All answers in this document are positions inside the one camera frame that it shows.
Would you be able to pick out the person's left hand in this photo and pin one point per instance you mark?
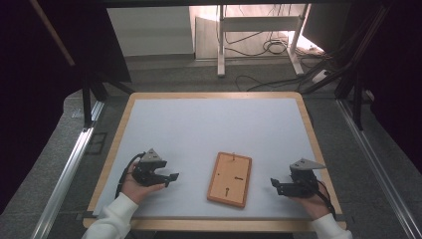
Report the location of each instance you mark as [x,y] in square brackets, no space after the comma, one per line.
[134,191]

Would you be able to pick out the person's right hand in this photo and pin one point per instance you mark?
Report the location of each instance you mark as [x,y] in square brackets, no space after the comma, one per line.
[313,204]

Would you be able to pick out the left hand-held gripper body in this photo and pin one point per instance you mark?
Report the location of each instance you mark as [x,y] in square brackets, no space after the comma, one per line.
[149,167]

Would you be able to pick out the white table mat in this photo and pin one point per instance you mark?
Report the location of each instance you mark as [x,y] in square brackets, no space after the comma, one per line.
[212,129]

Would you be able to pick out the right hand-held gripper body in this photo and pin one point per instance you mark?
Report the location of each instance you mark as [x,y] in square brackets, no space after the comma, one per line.
[303,179]

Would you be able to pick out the aluminium rail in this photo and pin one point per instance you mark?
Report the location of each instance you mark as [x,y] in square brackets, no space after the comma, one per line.
[375,162]
[64,181]

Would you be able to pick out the wooden picture frame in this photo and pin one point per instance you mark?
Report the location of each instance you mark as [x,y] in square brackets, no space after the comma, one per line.
[230,180]

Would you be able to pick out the white cabinet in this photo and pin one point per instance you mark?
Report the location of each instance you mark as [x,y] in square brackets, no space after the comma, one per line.
[151,30]

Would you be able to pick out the wooden bar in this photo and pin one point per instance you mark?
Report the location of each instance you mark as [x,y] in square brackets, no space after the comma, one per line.
[51,31]

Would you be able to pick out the white desk frame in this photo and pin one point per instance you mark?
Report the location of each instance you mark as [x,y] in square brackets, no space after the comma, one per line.
[255,24]

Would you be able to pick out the black metal stand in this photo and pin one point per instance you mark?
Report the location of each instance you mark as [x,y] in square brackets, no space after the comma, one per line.
[356,93]
[88,96]

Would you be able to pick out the white power strip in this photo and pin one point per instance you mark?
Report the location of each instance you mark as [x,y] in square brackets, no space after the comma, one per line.
[320,76]

